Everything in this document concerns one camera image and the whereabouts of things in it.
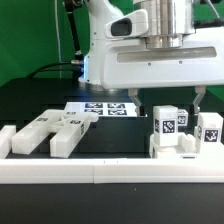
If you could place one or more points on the white front fence bar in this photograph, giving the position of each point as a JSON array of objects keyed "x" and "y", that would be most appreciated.
[{"x": 102, "y": 171}]

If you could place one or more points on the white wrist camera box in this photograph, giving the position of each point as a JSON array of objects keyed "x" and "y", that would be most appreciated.
[{"x": 133, "y": 24}]

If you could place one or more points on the white chair back frame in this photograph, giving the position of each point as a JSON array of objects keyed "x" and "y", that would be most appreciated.
[{"x": 68, "y": 129}]

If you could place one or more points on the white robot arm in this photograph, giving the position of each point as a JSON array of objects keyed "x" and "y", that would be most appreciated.
[{"x": 158, "y": 45}]

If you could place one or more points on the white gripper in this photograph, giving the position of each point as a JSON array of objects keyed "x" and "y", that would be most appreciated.
[{"x": 129, "y": 65}]

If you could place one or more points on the white tag sheet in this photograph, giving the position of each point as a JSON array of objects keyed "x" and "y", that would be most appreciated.
[{"x": 104, "y": 109}]

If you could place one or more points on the white chair seat part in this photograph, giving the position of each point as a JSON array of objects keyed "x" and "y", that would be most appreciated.
[{"x": 187, "y": 148}]

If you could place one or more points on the white left fence block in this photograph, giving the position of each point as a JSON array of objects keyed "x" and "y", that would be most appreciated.
[{"x": 6, "y": 133}]

